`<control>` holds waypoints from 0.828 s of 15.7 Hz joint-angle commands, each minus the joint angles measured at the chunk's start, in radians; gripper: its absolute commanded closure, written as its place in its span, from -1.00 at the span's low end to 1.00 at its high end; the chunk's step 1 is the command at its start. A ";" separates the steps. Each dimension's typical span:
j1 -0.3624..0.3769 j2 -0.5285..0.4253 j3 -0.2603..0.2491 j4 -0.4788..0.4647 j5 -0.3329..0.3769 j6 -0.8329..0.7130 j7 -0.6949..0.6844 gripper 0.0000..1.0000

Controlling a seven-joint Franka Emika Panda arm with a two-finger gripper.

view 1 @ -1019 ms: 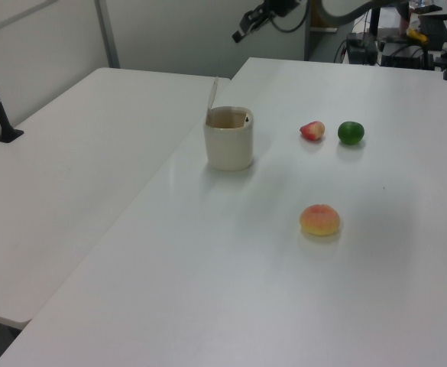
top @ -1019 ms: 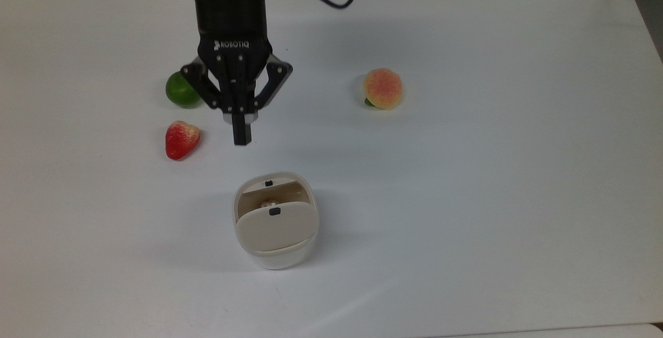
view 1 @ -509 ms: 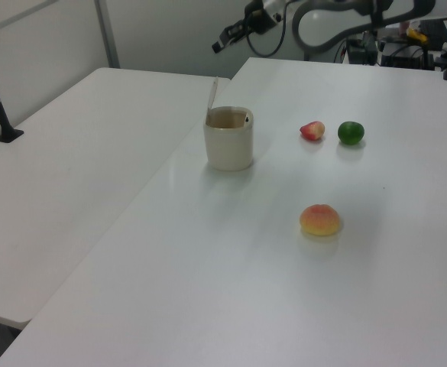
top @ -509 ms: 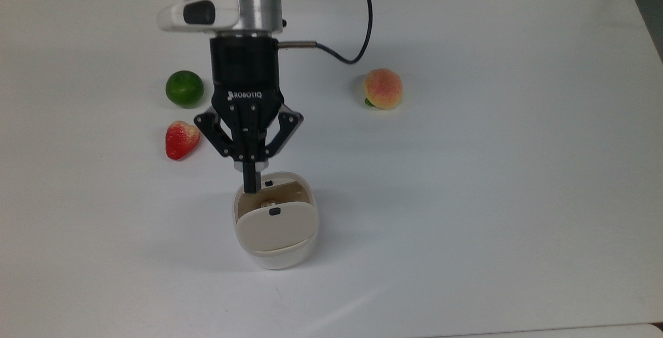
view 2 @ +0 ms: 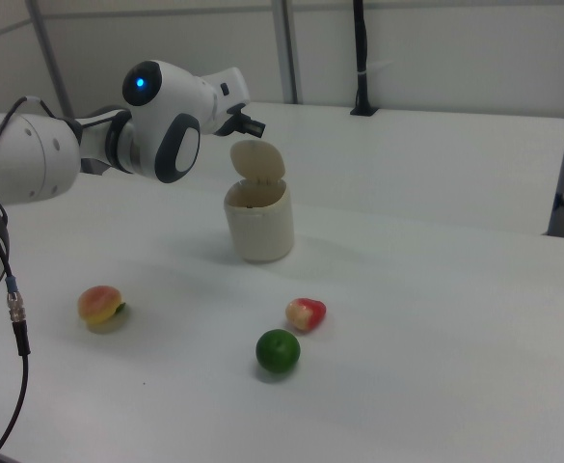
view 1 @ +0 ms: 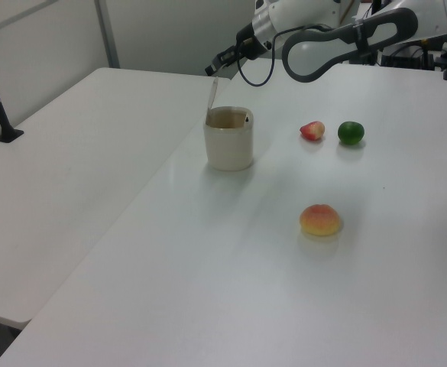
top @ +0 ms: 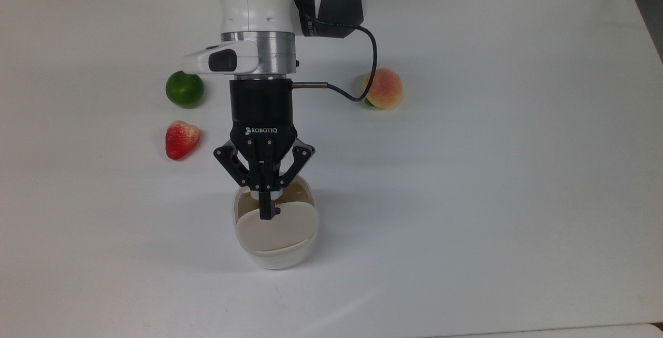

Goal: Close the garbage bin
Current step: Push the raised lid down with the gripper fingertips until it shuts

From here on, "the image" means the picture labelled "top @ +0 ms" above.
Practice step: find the cream garbage bin lid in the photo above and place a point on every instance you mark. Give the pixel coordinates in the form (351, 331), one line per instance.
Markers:
(279, 234)

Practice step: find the green toy lime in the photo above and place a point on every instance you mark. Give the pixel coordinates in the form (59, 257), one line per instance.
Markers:
(184, 89)

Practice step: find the cream garbage bin body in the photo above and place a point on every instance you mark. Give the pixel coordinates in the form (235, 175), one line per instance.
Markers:
(274, 260)

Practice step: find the white adjoining table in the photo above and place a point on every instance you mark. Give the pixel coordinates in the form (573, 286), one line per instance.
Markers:
(595, 333)

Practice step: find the toy strawberry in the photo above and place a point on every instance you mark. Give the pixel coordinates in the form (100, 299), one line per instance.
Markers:
(181, 140)

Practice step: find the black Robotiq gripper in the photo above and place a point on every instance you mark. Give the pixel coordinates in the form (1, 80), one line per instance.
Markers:
(261, 115)

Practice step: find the toy peach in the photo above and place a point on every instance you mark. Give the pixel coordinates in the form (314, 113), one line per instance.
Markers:
(384, 89)

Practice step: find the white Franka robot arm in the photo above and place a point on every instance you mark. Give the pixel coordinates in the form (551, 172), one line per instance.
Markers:
(254, 6)

